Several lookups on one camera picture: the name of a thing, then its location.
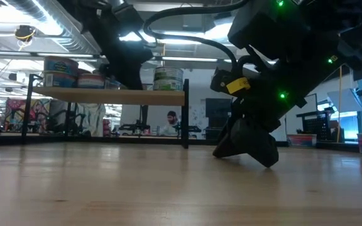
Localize black aluminium table frame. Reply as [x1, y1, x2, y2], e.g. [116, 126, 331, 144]
[0, 134, 361, 148]

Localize black perforated crate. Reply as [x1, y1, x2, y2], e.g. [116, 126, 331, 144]
[295, 110, 332, 141]

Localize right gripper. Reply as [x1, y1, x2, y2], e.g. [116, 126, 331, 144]
[212, 82, 308, 168]

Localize large silver ventilation duct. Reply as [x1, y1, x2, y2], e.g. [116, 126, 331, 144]
[4, 0, 102, 55]

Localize person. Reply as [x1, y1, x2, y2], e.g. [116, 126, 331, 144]
[160, 110, 182, 136]

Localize green tuna can plain lid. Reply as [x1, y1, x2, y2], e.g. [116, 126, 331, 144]
[153, 78, 184, 92]
[153, 66, 184, 80]

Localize black equipment cabinet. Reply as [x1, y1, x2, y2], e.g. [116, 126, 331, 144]
[205, 97, 233, 141]

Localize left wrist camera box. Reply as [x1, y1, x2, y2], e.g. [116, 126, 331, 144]
[111, 2, 145, 35]

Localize black-framed wooden shelf riser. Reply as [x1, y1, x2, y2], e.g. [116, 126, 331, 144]
[21, 73, 190, 150]

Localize black ceiling device yellow cable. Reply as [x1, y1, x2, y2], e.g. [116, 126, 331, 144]
[13, 24, 37, 43]

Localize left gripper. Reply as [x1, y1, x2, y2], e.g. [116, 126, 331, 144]
[98, 31, 154, 91]

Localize black background robot arms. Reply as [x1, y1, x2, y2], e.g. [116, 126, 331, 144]
[118, 105, 152, 136]
[53, 109, 94, 136]

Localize ceiling light tube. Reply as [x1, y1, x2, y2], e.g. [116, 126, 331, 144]
[161, 56, 219, 63]
[223, 58, 278, 65]
[36, 52, 99, 59]
[0, 50, 36, 57]

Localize white hanging cloth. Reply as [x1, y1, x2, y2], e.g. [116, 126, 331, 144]
[47, 100, 106, 137]

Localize white patterned board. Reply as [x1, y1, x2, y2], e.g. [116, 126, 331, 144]
[189, 105, 207, 132]

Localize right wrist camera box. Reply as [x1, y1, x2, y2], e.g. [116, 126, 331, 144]
[210, 67, 252, 95]

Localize white board panel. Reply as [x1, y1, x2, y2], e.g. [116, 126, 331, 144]
[285, 93, 319, 136]

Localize colourful patterned fabric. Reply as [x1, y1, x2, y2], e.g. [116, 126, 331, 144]
[5, 97, 52, 132]

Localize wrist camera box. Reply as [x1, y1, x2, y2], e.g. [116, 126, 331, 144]
[210, 67, 252, 95]
[111, 2, 145, 35]

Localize white angled panel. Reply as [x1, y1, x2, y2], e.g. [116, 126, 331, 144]
[326, 88, 362, 113]

